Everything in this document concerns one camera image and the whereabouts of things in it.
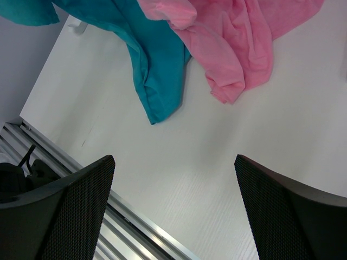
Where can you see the pink t shirt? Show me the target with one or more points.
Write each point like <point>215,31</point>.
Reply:
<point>232,40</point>

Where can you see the teal t shirt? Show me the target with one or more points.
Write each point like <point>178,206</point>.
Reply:
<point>157,54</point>

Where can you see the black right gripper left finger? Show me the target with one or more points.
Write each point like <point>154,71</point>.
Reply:
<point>59,220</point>

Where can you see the aluminium mounting rail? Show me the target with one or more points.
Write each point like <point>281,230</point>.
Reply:
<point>124,234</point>

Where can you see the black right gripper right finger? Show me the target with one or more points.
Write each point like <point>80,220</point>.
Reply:
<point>288,219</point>

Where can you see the white and metal clothes rack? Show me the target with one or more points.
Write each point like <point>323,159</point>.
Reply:
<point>77,29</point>

